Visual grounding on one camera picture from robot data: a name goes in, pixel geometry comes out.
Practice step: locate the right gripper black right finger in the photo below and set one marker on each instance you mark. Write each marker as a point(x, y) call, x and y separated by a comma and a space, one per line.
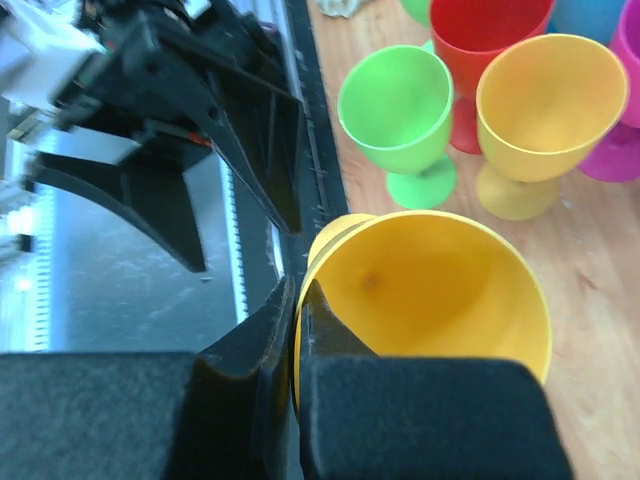
point(363, 416)

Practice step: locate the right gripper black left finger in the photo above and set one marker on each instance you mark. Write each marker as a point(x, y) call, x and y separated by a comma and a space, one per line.
point(221, 413)

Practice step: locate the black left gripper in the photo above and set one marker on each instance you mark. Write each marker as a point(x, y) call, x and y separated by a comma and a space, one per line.
point(216, 80)

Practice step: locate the orange wine glass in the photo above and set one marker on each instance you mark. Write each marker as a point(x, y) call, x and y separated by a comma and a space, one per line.
point(543, 105)
point(423, 286)

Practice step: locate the green wine glass row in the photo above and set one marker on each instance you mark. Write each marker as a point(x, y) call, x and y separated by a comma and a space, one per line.
point(396, 105)

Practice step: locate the red wine glass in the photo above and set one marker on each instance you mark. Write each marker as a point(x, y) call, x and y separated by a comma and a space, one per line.
point(467, 36)

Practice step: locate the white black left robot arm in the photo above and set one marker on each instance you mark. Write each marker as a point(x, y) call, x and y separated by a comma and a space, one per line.
point(40, 51)

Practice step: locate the white folded cloth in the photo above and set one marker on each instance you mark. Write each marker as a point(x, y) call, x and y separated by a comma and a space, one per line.
point(339, 8)

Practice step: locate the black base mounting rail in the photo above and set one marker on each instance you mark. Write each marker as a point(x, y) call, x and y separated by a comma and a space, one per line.
point(259, 253)

